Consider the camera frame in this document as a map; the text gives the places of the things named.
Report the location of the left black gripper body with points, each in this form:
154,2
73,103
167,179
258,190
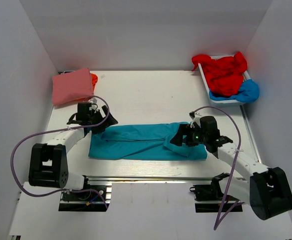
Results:
102,120

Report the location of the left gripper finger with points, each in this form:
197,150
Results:
105,113
110,121

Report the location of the aluminium table rail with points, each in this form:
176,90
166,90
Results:
148,179

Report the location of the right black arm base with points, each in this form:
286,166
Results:
208,197

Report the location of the folded pink t-shirt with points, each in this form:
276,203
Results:
71,86

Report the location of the teal t-shirt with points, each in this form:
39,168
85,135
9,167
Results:
146,142

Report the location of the folded orange t-shirt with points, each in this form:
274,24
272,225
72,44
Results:
93,80

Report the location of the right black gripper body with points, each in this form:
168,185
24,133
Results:
183,136

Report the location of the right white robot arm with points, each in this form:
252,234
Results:
266,190

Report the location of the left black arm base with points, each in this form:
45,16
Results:
95,199

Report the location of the white plastic basket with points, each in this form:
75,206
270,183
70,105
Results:
221,103

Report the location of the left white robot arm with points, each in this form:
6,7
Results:
48,162

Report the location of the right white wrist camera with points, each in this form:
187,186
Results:
195,123

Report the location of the blue crumpled t-shirt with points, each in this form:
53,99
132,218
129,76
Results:
248,93

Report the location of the red crumpled t-shirt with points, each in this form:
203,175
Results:
224,76

